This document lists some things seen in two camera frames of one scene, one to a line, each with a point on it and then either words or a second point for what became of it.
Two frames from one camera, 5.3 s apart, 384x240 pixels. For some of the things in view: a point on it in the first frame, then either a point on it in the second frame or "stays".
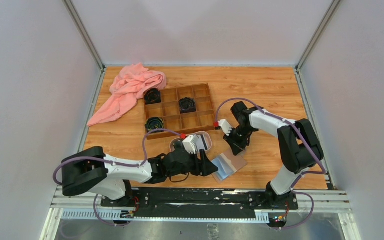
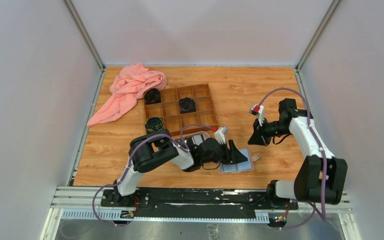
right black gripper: (237, 147) -> (260, 137)
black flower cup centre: (187, 105) stays
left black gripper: (207, 168) -> (235, 156)
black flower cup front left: (154, 123) stays
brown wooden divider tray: (203, 119) stays
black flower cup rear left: (152, 96) stays
